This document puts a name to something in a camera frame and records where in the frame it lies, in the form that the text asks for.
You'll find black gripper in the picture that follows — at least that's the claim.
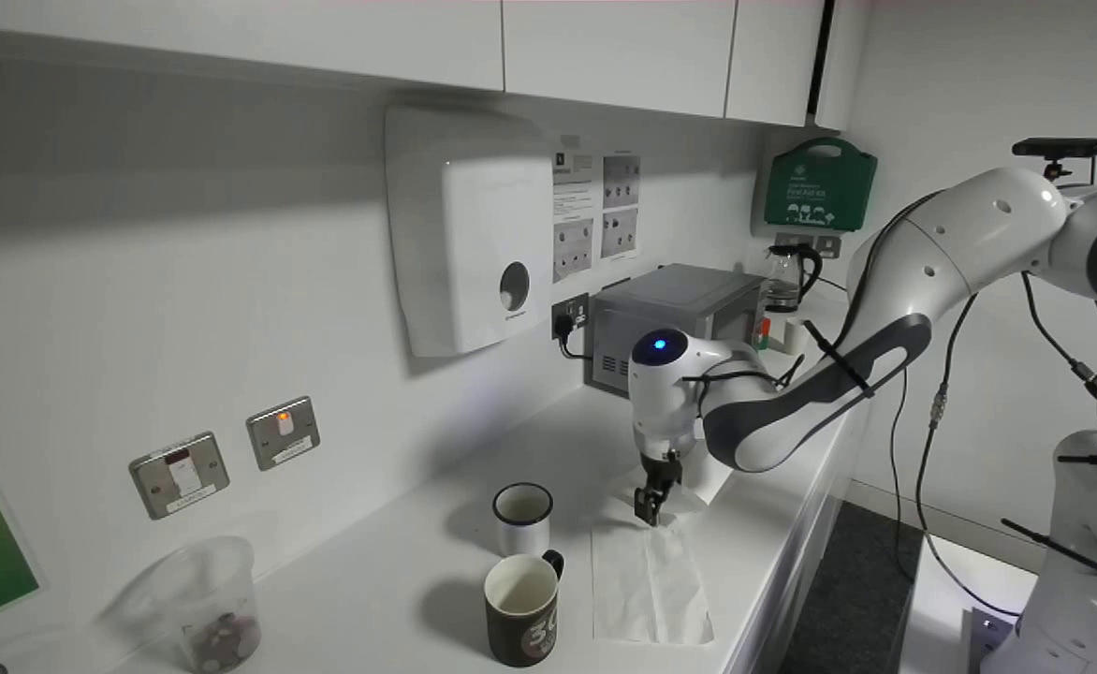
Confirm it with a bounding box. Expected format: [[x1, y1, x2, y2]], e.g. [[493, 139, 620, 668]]
[[628, 449, 689, 527]]

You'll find white mug blue rim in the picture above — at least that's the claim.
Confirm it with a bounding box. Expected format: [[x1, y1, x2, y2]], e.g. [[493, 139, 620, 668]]
[[489, 479, 557, 560]]

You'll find black mug white inside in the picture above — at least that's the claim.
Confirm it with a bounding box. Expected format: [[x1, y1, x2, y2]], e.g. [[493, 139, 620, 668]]
[[479, 546, 569, 668]]

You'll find white base cabinet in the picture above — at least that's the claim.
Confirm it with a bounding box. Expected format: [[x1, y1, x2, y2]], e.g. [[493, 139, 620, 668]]
[[740, 408, 876, 674]]

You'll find silver microwave oven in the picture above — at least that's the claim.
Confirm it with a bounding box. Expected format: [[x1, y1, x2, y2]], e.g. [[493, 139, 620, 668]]
[[579, 260, 766, 401]]

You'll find small white cup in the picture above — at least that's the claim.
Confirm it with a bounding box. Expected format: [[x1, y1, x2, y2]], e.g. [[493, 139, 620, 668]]
[[778, 313, 816, 354]]

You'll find black floor mat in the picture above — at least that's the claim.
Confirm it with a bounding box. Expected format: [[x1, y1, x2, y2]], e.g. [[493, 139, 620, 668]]
[[778, 499, 927, 674]]

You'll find black glass kettle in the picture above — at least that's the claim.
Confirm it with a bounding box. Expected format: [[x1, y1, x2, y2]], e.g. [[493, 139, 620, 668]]
[[764, 238, 826, 313]]

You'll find white paper towel dispenser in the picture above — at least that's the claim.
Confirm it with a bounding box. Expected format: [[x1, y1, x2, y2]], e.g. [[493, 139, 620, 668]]
[[381, 103, 557, 368]]

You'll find white robot mounting platform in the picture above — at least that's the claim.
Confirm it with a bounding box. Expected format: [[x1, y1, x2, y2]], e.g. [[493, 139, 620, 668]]
[[898, 530, 1046, 674]]

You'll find green first aid box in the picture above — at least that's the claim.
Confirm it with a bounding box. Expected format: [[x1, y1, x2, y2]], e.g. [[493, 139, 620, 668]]
[[756, 136, 880, 237]]

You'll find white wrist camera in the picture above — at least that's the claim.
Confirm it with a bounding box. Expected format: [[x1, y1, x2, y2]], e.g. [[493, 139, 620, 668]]
[[680, 449, 738, 504]]

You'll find black wall plug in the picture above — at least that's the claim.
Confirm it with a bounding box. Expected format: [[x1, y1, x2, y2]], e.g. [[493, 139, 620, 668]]
[[549, 292, 592, 361]]

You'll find white printed wall sheet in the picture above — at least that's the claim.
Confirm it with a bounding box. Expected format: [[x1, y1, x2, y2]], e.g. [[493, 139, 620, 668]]
[[597, 205, 642, 260], [549, 150, 605, 217], [549, 217, 598, 283], [598, 152, 644, 209]]

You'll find silver wall switch red light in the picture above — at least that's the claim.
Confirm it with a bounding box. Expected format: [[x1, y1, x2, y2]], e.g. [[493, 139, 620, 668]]
[[245, 391, 321, 474]]

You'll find white wall cabinet door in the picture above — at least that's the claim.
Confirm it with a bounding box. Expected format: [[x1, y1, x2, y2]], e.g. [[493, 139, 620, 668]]
[[501, 0, 740, 123], [0, 0, 506, 92], [725, 0, 823, 126]]

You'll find silver wall switch plate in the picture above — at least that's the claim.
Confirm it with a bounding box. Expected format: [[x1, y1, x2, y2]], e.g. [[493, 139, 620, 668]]
[[128, 431, 232, 525]]

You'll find black camera on boom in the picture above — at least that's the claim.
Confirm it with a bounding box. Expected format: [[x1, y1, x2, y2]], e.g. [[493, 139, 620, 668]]
[[1012, 129, 1097, 190]]

